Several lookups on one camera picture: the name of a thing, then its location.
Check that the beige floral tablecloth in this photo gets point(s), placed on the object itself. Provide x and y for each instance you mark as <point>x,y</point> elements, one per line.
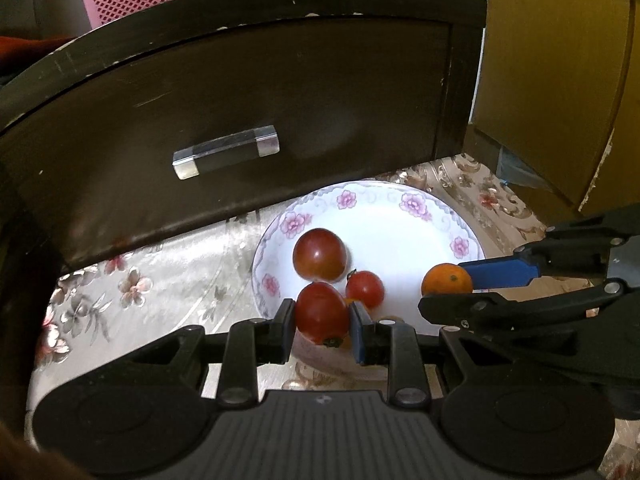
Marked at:
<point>126,384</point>

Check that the tan longan fruit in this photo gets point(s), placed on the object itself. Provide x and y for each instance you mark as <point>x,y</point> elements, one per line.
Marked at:
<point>390,319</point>

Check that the silver black drawer handle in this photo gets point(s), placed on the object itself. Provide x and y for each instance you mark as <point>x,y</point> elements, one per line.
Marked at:
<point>225,151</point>

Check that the large dark brown tomato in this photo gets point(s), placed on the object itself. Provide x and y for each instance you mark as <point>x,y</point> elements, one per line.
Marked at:
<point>320,255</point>

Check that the small orange tangerine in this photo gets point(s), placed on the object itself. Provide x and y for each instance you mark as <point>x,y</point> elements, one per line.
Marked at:
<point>445,279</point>

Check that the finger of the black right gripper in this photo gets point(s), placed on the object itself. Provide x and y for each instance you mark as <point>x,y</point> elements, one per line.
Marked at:
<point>489,312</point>
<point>564,253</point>

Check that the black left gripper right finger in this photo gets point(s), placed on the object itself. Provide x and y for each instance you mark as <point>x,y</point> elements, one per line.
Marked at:
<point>396,347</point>

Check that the red cloth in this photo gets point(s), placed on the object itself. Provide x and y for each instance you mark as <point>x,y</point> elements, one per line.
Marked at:
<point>16,54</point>

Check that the white floral ceramic bowl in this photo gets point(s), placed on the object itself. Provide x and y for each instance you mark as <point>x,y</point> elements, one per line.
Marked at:
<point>395,231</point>

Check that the red cherry tomato with stem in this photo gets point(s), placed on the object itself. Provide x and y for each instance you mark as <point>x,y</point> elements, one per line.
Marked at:
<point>321,315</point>

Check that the dark wooden nightstand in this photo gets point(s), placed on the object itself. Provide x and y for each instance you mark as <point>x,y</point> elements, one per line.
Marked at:
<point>354,88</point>

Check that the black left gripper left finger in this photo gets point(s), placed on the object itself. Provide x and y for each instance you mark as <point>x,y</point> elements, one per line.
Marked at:
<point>249,345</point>

